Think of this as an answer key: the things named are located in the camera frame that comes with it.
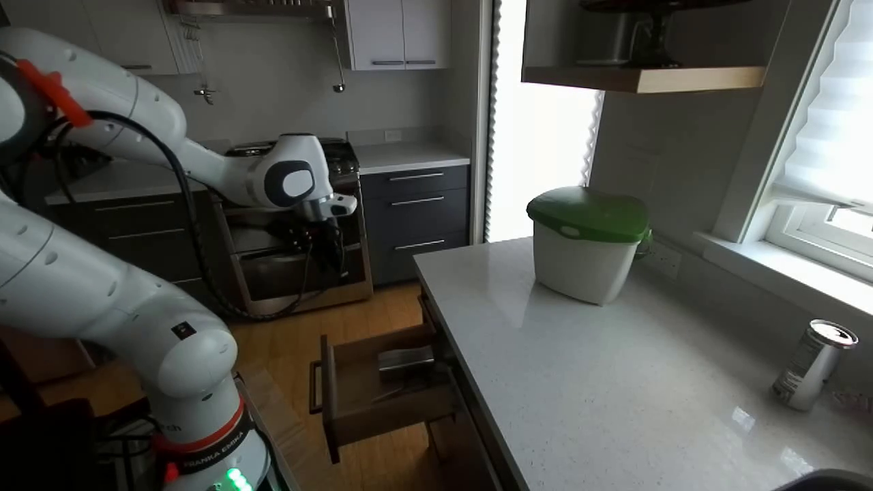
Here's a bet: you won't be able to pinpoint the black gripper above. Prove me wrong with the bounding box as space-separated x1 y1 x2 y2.
291 213 354 283

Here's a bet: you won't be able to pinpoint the metal drawer bar handle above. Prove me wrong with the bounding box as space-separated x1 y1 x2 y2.
306 356 327 419

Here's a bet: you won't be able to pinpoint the white pleated window blind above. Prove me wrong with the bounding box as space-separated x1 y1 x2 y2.
771 0 873 216

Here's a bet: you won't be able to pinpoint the silver cylindrical canister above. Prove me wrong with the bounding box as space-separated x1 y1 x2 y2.
768 317 861 414

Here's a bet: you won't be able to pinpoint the white bin with green lid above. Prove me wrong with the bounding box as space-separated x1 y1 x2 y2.
524 186 655 307

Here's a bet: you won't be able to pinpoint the dark rounded object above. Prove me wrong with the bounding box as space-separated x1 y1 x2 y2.
771 467 873 491

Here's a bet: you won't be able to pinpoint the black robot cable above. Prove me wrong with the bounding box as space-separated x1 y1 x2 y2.
44 112 322 322

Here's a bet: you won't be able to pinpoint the stainless oven range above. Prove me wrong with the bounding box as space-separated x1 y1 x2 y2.
215 134 377 322

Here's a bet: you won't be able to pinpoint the door with pleated blind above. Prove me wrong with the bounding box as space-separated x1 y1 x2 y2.
485 0 609 246

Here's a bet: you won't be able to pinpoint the wide white upper cabinets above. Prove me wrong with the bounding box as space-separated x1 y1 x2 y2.
0 0 208 79

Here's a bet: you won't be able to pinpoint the red cable clamp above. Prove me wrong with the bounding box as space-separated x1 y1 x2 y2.
14 58 96 130

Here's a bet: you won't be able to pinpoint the grey canister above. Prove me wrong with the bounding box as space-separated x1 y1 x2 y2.
582 9 638 66

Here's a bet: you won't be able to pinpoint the wooden wall shelf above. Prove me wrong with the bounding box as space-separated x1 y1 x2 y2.
519 0 788 96

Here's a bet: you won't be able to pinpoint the white window frame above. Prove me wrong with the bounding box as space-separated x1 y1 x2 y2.
706 0 873 287

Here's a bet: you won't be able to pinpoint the dark base cabinet with counter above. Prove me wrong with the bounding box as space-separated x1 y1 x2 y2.
39 161 227 294

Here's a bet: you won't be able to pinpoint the open wooden drawer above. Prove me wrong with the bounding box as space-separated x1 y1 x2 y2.
306 322 466 467

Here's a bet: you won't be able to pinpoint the dark footed dish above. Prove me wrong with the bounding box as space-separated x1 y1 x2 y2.
582 0 759 69

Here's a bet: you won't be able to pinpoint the kitchen island with white counter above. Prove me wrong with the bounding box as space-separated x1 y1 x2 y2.
411 234 873 491

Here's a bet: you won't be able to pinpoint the white upper cabinet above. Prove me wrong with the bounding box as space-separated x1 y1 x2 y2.
339 0 452 77

